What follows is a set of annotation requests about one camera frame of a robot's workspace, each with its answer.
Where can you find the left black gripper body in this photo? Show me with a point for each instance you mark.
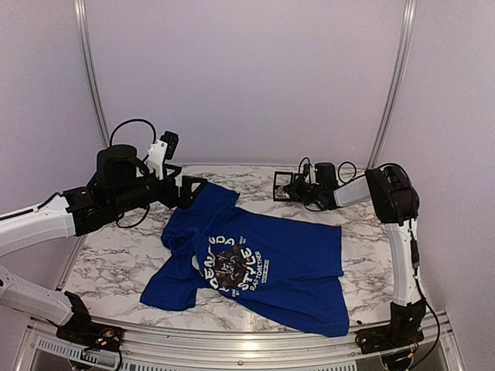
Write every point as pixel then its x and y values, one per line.
pixel 167 200

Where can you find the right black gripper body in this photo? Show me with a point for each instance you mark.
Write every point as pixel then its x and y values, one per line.
pixel 307 194

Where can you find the blue printed t-shirt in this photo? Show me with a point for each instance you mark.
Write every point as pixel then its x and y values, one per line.
pixel 285 270

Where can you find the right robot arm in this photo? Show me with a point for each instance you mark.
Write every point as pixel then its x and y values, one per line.
pixel 395 204

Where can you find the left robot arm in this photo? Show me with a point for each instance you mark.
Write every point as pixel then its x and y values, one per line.
pixel 122 183

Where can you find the black wire frame cube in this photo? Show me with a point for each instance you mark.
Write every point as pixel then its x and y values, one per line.
pixel 281 181

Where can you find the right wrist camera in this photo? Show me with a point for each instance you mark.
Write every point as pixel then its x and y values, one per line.
pixel 306 172

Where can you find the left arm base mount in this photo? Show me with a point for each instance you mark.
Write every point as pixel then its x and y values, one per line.
pixel 82 330

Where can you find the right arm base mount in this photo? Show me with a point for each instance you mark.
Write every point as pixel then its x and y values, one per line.
pixel 404 328

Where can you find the aluminium front rail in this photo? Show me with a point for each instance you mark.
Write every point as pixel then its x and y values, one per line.
pixel 144 347

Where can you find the left aluminium corner post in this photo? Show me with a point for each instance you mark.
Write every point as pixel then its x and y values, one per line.
pixel 80 10

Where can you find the aluminium corner post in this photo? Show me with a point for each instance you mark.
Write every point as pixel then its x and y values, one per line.
pixel 398 73
pixel 80 10

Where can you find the right aluminium corner post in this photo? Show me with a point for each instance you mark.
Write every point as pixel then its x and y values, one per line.
pixel 398 73

